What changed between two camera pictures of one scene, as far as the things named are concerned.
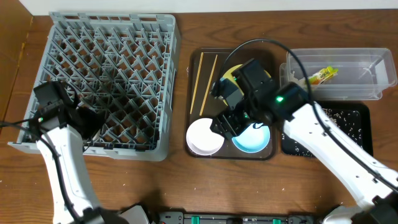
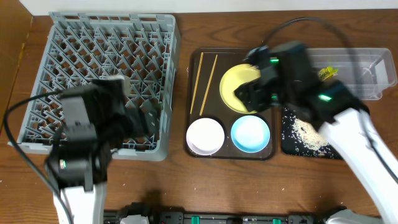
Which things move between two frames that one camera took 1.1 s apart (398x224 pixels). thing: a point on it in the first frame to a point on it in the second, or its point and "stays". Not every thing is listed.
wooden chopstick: [209, 85] stays
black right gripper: [228, 121] to [259, 90]
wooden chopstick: [196, 81] stays
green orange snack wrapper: [322, 76] stays
